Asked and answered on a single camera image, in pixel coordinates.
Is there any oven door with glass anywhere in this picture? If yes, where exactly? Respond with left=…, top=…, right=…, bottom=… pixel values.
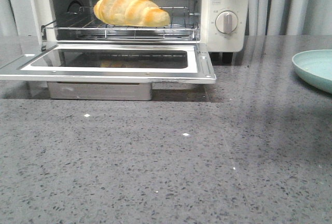
left=1, top=43, right=216, bottom=84

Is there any golden croissant bread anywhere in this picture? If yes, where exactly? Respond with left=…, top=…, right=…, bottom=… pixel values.
left=93, top=0, right=171, bottom=27

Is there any lower oven control knob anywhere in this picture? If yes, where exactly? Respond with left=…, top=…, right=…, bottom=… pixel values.
left=215, top=11, right=238, bottom=34

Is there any white Toshiba toaster oven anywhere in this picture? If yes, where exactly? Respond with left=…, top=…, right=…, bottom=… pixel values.
left=5, top=0, right=252, bottom=64

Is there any light green plate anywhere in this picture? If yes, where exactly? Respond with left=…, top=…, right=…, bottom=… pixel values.
left=292, top=49, right=331, bottom=93

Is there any wire oven rack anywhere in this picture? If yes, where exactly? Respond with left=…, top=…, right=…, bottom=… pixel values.
left=41, top=7, right=200, bottom=41

